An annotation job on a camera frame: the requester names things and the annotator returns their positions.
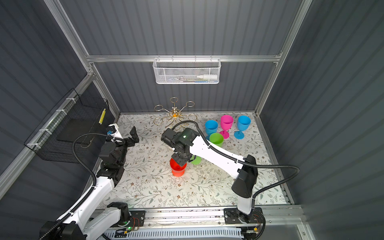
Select green wine glass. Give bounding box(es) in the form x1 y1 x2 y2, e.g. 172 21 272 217
190 155 202 165
209 133 224 147

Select red wine glass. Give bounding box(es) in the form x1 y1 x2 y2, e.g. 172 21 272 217
170 158 187 177

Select blue wine glass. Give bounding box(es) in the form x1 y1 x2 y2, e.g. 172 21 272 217
234 116 251 140
205 120 219 140

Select pink wine glass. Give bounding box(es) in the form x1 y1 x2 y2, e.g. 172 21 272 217
220 115 234 139

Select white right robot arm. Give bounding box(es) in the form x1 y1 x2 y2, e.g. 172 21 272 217
161 128 258 224

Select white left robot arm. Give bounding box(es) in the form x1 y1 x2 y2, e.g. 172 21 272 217
40 124 140 240

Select gold wine glass rack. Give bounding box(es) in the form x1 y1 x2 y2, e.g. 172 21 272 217
153 97 198 128

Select yellow marker in basket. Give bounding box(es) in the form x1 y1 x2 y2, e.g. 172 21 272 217
99 109 106 125

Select white bottle in basket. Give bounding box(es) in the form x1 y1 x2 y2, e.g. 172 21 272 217
197 75 219 81

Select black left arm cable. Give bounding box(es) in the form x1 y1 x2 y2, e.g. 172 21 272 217
37 132 121 240

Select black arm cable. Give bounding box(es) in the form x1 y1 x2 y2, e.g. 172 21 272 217
37 132 121 240
171 119 301 211

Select black wire basket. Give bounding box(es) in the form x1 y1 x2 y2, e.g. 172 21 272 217
24 91 113 166

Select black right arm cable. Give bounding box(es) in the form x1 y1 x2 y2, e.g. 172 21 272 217
171 119 301 211

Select white wire mesh basket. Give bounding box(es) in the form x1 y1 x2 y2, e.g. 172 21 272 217
153 60 222 85

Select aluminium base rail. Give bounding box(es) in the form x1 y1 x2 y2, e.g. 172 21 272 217
59 205 301 240

